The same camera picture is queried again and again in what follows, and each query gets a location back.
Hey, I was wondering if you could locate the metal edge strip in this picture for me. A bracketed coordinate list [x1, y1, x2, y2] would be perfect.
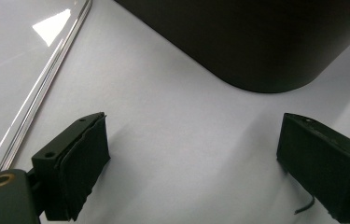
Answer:
[0, 0, 93, 185]

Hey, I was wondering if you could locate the black rounded container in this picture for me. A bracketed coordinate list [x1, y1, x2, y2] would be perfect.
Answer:
[114, 0, 350, 94]

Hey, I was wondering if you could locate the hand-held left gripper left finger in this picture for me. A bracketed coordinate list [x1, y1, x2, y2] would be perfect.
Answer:
[31, 111, 112, 222]

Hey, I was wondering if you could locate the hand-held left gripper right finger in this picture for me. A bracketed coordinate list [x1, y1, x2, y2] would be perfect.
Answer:
[275, 112, 350, 224]

